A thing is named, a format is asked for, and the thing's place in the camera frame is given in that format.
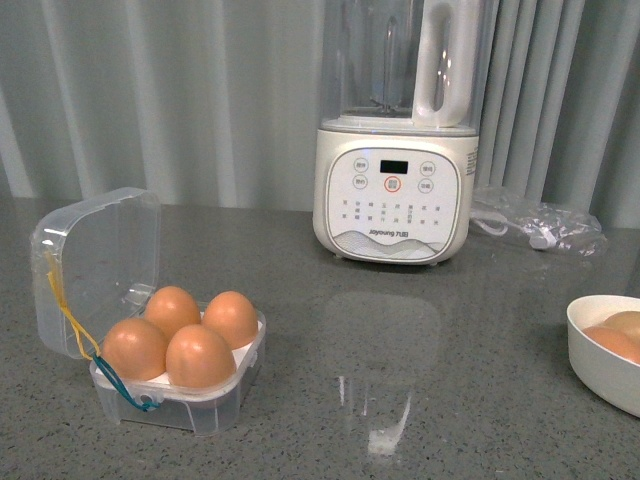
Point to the brown egg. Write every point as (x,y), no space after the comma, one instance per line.
(136,349)
(198,357)
(233,316)
(614,341)
(172,308)

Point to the clear plastic egg box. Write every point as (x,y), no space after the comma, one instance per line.
(109,248)

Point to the brown egg in bowl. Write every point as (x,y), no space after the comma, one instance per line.
(614,341)

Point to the pale egg in bowl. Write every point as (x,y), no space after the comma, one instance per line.
(626,322)

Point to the white Joyoung blender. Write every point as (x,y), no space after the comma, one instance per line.
(402,92)

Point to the grey curtain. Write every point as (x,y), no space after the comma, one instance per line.
(216,102)

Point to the clear plastic bag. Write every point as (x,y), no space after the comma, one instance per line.
(508,217)

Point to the blue rubber band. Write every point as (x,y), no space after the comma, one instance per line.
(114,379)

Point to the yellow rubber band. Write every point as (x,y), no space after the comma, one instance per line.
(56,283)

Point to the white bowl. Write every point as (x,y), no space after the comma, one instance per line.
(610,376)

